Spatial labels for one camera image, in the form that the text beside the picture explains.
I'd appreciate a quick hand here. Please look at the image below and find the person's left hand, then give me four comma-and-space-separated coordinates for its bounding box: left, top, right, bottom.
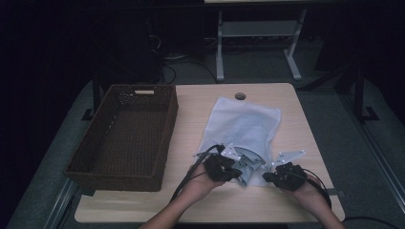
181, 163, 224, 205

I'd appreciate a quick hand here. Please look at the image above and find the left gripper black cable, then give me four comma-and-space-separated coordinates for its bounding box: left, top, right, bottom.
169, 144, 225, 203

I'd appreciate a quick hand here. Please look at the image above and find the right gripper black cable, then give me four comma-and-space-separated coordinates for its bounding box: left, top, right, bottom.
302, 167, 403, 229

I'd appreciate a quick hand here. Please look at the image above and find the black floor cable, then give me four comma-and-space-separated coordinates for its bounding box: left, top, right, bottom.
160, 59, 220, 86

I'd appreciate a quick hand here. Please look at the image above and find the tall black metal stand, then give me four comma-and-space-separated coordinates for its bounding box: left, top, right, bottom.
345, 63, 381, 124

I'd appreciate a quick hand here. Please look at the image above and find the white mesh laundry bag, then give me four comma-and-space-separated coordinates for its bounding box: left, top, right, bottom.
194, 96, 283, 188

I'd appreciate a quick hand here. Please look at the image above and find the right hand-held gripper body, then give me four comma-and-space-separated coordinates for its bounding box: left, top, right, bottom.
273, 149, 309, 193

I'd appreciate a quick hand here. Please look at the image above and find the brown wicker basket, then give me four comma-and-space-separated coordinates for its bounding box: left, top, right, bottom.
64, 83, 180, 193

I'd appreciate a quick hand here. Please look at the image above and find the person's right hand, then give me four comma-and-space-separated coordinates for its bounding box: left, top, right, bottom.
290, 175, 332, 215

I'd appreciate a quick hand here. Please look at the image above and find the light blue t-shirt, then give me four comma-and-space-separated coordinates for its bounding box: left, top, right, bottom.
233, 148, 267, 188

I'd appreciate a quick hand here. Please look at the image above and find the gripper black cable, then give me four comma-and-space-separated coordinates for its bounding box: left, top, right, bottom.
169, 144, 225, 203
302, 167, 403, 229

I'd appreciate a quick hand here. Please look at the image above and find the white metal desk frame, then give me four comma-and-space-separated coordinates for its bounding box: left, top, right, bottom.
215, 8, 309, 83

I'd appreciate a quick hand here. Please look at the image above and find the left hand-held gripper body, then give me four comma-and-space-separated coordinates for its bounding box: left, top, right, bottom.
202, 143, 242, 183

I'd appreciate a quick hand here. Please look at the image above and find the short black metal stand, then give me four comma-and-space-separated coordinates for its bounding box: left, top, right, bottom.
81, 79, 103, 122

